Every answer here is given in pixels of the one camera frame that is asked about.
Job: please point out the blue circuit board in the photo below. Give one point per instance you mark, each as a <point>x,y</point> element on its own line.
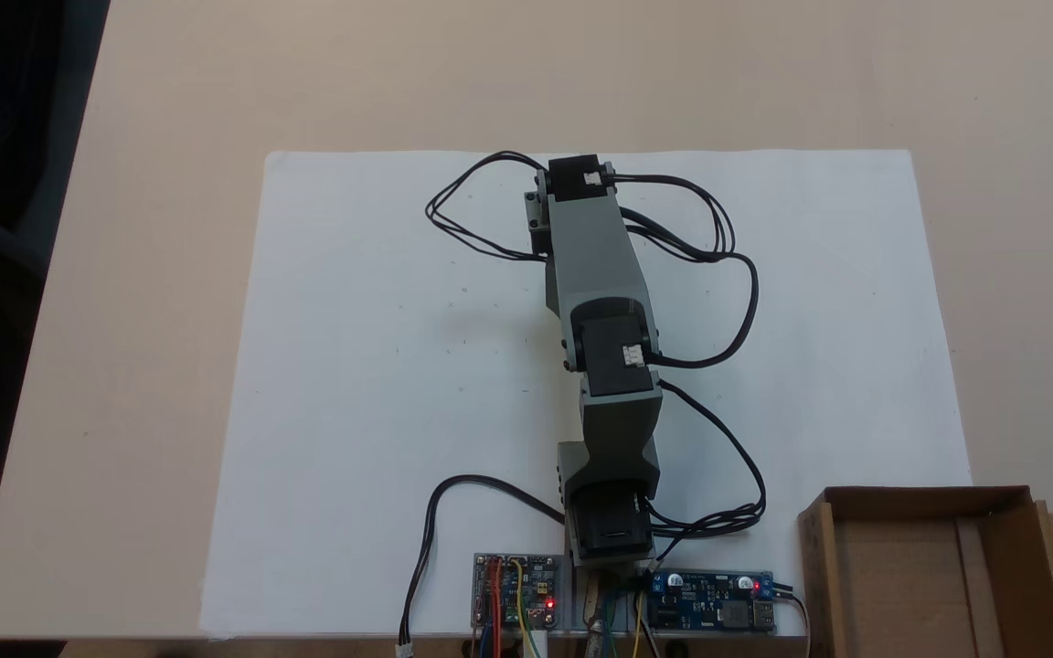
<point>709,603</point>

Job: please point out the white paper sheet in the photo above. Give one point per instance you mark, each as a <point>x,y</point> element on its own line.
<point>353,366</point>

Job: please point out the brown cardboard box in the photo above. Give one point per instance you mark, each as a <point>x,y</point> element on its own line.
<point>892,571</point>

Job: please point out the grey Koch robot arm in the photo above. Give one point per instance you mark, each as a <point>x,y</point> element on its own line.
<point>595,265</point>

